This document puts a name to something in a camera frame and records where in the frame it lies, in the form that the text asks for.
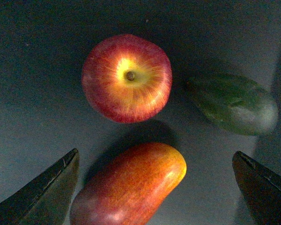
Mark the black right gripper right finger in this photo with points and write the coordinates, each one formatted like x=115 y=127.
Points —
x=260 y=187

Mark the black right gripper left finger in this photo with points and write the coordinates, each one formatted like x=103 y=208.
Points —
x=45 y=200

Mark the red yellow apple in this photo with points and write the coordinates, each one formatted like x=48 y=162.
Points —
x=127 y=78

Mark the red orange mango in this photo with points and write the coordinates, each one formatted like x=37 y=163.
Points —
x=130 y=189

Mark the green avocado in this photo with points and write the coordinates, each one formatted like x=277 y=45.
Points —
x=234 y=103

